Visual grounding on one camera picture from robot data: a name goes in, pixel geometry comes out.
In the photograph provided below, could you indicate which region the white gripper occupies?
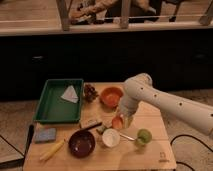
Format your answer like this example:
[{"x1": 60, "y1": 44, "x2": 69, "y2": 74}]
[{"x1": 118, "y1": 96, "x2": 139, "y2": 128}]

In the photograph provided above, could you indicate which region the orange red apple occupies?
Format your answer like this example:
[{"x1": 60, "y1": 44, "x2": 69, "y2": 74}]
[{"x1": 112, "y1": 116, "x2": 124, "y2": 130}]

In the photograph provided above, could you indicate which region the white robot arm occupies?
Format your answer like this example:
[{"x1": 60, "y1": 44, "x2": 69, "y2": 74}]
[{"x1": 118, "y1": 73, "x2": 213, "y2": 139}]

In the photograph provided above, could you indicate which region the orange bowl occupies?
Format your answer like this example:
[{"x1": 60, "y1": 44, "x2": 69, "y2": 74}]
[{"x1": 100, "y1": 87, "x2": 123, "y2": 108}]

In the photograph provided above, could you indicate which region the dark purple bowl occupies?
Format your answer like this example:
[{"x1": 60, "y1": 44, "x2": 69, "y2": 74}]
[{"x1": 68, "y1": 130, "x2": 96, "y2": 158}]

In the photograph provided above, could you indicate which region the green cucumber toy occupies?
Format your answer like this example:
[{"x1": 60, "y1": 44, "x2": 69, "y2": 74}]
[{"x1": 96, "y1": 125, "x2": 107, "y2": 135}]

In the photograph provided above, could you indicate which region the white cup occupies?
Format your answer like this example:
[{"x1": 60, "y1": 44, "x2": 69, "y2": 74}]
[{"x1": 102, "y1": 129, "x2": 120, "y2": 148}]

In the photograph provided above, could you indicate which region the brown grape bunch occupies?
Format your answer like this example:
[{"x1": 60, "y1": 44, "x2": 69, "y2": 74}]
[{"x1": 84, "y1": 84, "x2": 98, "y2": 102}]

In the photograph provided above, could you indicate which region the black and wood brush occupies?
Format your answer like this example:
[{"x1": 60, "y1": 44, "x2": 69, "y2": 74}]
[{"x1": 80, "y1": 119, "x2": 102, "y2": 130}]

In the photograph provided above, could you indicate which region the white folded cloth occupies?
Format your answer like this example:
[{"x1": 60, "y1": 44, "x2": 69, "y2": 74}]
[{"x1": 61, "y1": 85, "x2": 79, "y2": 103}]

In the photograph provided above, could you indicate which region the green plastic tray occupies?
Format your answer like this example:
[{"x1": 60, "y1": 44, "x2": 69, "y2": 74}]
[{"x1": 34, "y1": 79, "x2": 83, "y2": 124}]

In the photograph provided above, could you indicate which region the yellow banana toy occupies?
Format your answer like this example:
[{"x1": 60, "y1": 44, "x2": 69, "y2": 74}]
[{"x1": 39, "y1": 140, "x2": 65, "y2": 161}]

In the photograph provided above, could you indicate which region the blue sponge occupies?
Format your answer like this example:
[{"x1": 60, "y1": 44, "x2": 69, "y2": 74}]
[{"x1": 34, "y1": 128, "x2": 56, "y2": 143}]

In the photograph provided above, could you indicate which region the black cable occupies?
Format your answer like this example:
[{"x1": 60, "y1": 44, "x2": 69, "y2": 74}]
[{"x1": 170, "y1": 133, "x2": 213, "y2": 171}]

